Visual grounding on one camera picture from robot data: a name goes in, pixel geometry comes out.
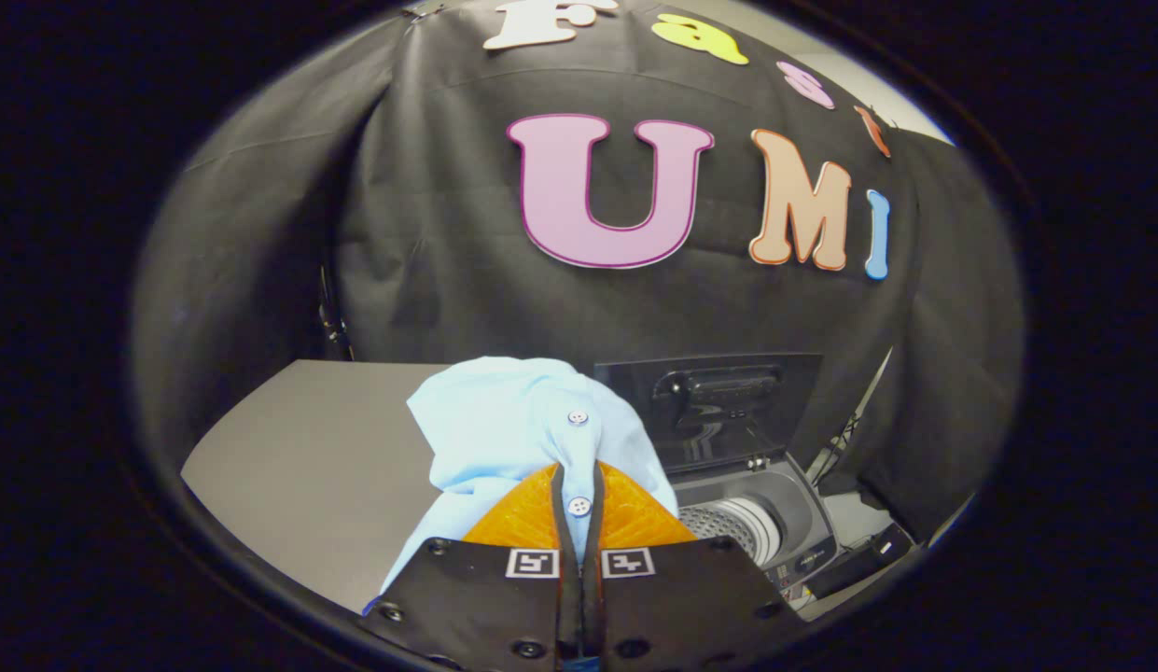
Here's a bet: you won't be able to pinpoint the black and white cabinet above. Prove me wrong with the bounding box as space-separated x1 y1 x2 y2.
180 359 458 617

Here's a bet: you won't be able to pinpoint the hanging black cables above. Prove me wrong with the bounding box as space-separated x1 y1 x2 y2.
812 411 864 482

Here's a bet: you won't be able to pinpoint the black backdrop cloth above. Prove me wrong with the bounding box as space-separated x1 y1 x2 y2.
131 0 1025 542

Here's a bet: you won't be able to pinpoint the light blue shirt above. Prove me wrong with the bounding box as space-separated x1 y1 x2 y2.
364 357 680 612

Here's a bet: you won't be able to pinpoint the black metal stand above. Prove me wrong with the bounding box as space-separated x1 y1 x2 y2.
317 266 356 362

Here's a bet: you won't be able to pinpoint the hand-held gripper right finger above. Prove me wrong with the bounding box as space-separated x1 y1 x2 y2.
583 460 808 672

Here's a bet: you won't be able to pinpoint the black box on floor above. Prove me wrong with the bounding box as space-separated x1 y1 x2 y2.
802 523 915 600

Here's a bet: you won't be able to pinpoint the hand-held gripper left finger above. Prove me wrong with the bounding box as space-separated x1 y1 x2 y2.
359 462 584 672

